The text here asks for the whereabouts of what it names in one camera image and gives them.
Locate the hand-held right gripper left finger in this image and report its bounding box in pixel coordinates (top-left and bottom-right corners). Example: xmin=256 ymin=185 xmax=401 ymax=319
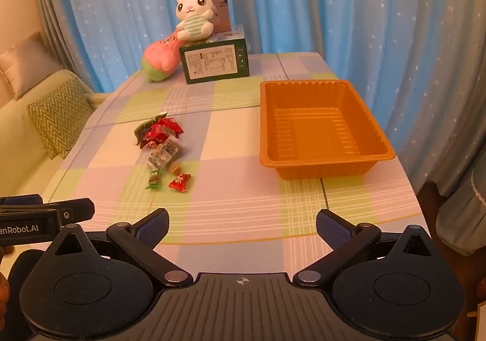
xmin=46 ymin=208 xmax=194 ymax=288

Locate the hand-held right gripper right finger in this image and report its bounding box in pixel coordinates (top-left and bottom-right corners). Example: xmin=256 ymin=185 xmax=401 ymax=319
xmin=293 ymin=209 xmax=441 ymax=288

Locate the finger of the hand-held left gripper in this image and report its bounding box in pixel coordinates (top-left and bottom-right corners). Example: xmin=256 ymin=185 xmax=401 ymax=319
xmin=38 ymin=198 xmax=95 ymax=226

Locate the small green candy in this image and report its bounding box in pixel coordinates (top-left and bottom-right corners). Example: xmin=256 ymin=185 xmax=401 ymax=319
xmin=145 ymin=170 xmax=165 ymax=190

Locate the orange plastic tray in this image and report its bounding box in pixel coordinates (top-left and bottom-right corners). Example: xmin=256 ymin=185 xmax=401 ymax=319
xmin=260 ymin=79 xmax=396 ymax=180

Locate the green snack wrapper packet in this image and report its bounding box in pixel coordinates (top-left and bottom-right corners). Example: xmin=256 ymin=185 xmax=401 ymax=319
xmin=134 ymin=118 xmax=158 ymax=140

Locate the light green sofa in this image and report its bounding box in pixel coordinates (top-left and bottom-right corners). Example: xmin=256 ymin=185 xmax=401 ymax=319
xmin=0 ymin=68 xmax=107 ymax=197

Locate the green zigzag cushion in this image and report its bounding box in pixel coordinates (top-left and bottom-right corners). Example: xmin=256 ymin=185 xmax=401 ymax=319
xmin=26 ymin=79 xmax=95 ymax=159

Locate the grey lace-trimmed cloth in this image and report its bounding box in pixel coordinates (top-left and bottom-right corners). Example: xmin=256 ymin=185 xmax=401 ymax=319
xmin=418 ymin=159 xmax=486 ymax=255

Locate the checked pastel tablecloth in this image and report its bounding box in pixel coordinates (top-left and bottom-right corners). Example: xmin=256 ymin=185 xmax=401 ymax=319
xmin=40 ymin=52 xmax=431 ymax=288

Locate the grey cushion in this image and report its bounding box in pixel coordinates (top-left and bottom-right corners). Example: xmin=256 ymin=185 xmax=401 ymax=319
xmin=0 ymin=32 xmax=63 ymax=101

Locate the pink green plush toy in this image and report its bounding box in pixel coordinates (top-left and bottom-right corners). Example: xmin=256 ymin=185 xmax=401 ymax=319
xmin=141 ymin=32 xmax=182 ymax=83

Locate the green cardboard box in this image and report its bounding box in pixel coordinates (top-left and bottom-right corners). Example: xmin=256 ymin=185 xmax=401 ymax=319
xmin=179 ymin=25 xmax=250 ymax=84

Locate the grey star curtain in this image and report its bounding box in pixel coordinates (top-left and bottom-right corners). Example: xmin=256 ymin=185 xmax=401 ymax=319
xmin=29 ymin=0 xmax=97 ymax=93
xmin=380 ymin=0 xmax=486 ymax=193

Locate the white bunny plush toy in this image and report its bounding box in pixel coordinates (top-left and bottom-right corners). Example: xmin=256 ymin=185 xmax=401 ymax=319
xmin=175 ymin=0 xmax=217 ymax=42

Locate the tall brown cardboard box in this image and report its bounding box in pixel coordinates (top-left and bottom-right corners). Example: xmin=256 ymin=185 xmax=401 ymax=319
xmin=186 ymin=0 xmax=233 ymax=34

